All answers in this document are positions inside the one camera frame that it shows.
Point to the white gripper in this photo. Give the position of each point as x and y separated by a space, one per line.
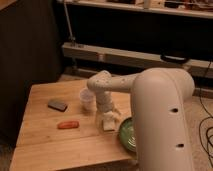
101 109

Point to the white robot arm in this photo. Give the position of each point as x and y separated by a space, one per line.
157 98

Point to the green ceramic bowl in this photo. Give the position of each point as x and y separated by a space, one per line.
126 135

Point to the orange carrot toy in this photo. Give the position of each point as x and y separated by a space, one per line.
68 125

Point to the grey rectangular block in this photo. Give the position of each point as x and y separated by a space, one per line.
57 105

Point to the wooden table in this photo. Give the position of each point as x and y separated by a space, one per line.
41 146

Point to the metal pole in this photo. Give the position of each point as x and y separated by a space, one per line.
72 38

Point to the grey metal shelf beam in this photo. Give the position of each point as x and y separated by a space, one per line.
128 58

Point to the upper wooden shelf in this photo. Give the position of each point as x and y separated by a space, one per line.
139 8

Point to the black handle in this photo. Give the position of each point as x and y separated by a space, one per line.
175 58

